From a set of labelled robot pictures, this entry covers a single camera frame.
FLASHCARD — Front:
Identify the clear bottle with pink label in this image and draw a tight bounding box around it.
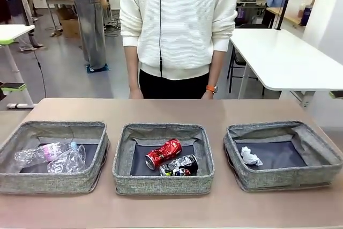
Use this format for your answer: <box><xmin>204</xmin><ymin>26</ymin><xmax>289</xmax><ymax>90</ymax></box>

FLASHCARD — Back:
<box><xmin>13</xmin><ymin>141</ymin><xmax>78</xmax><ymax>168</ymax></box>

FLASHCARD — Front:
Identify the clear plastic cup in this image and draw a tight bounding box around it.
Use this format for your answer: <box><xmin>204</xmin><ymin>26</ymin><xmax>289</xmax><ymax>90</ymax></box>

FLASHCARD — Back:
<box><xmin>47</xmin><ymin>144</ymin><xmax>87</xmax><ymax>174</ymax></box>

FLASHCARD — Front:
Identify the crushed black soda can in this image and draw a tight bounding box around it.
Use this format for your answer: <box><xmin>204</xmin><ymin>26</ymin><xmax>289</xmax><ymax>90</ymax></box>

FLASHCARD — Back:
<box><xmin>159</xmin><ymin>154</ymin><xmax>199</xmax><ymax>177</ymax></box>

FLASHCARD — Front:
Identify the crushed red soda can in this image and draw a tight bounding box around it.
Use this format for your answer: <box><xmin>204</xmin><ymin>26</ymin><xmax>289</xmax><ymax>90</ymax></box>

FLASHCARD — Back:
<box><xmin>145</xmin><ymin>138</ymin><xmax>183</xmax><ymax>170</ymax></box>

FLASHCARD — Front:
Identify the person's left forearm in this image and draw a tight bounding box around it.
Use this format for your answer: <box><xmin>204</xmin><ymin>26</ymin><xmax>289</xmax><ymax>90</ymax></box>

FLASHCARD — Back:
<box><xmin>207</xmin><ymin>49</ymin><xmax>226</xmax><ymax>88</ymax></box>

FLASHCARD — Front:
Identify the person's right forearm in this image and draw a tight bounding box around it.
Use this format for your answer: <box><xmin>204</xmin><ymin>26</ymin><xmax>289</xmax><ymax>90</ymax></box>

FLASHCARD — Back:
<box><xmin>124</xmin><ymin>45</ymin><xmax>141</xmax><ymax>90</ymax></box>

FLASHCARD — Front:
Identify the person's right hand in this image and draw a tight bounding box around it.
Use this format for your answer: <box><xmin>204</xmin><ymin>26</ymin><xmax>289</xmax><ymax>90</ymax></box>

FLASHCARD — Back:
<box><xmin>128</xmin><ymin>86</ymin><xmax>144</xmax><ymax>100</ymax></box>

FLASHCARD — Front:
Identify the white desk with metal leg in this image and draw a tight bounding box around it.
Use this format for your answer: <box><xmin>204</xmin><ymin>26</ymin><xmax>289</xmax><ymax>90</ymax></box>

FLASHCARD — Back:
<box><xmin>0</xmin><ymin>24</ymin><xmax>35</xmax><ymax>109</ymax></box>

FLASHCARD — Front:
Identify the person in light trousers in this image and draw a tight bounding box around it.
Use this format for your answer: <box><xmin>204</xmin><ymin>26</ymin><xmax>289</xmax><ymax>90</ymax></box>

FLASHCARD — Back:
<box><xmin>0</xmin><ymin>0</ymin><xmax>45</xmax><ymax>52</ymax></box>

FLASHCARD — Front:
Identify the brown cardboard box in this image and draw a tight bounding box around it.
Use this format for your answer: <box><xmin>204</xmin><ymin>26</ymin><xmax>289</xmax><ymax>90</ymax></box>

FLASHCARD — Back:
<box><xmin>61</xmin><ymin>18</ymin><xmax>81</xmax><ymax>38</ymax></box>

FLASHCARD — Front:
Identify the large white table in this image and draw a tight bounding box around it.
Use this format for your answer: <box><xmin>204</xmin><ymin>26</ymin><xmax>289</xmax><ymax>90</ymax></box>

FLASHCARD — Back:
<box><xmin>229</xmin><ymin>28</ymin><xmax>343</xmax><ymax>109</ymax></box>

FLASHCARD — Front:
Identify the purple drink bottle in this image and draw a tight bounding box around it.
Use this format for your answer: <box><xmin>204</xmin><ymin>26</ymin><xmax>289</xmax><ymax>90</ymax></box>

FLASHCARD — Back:
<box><xmin>300</xmin><ymin>3</ymin><xmax>313</xmax><ymax>27</ymax></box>

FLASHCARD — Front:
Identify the person in grey trousers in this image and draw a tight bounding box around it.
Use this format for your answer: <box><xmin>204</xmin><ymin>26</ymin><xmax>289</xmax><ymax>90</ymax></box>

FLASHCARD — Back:
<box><xmin>66</xmin><ymin>0</ymin><xmax>109</xmax><ymax>70</ymax></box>

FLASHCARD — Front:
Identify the grey fabric basket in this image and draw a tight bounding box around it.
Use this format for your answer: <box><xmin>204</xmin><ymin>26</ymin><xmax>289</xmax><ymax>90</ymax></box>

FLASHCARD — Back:
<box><xmin>111</xmin><ymin>122</ymin><xmax>216</xmax><ymax>196</ymax></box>
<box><xmin>0</xmin><ymin>120</ymin><xmax>110</xmax><ymax>195</ymax></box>
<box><xmin>223</xmin><ymin>120</ymin><xmax>343</xmax><ymax>193</ymax></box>

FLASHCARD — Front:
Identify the black folding chair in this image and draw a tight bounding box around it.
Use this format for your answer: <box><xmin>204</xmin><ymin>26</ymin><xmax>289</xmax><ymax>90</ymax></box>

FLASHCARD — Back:
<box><xmin>227</xmin><ymin>45</ymin><xmax>259</xmax><ymax>100</ymax></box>

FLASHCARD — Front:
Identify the crumpled white paper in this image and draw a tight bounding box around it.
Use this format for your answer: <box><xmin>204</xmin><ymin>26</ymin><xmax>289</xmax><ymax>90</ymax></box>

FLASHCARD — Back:
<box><xmin>240</xmin><ymin>146</ymin><xmax>264</xmax><ymax>166</ymax></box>

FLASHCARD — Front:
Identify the person in white sweater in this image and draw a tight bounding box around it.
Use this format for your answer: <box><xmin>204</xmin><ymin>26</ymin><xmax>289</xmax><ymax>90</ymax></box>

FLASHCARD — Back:
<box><xmin>118</xmin><ymin>0</ymin><xmax>238</xmax><ymax>100</ymax></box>

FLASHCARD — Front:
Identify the thin black cord on sweater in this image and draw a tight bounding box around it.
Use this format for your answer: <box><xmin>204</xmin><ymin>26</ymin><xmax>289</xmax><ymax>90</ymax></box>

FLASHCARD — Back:
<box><xmin>158</xmin><ymin>0</ymin><xmax>163</xmax><ymax>73</ymax></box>

